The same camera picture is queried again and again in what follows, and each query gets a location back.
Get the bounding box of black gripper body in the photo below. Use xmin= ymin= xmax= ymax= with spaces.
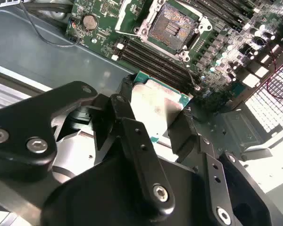
xmin=41 ymin=155 xmax=213 ymax=226

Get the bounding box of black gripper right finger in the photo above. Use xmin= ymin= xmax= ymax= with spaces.
xmin=167 ymin=106 xmax=272 ymax=226

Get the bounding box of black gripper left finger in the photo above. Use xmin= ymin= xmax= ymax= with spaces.
xmin=0 ymin=74 xmax=176 ymax=218

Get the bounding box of silver green CPU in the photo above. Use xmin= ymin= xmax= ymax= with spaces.
xmin=129 ymin=70 xmax=194 ymax=144

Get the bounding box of metal socket cover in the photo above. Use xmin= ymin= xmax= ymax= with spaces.
xmin=114 ymin=0 xmax=158 ymax=37

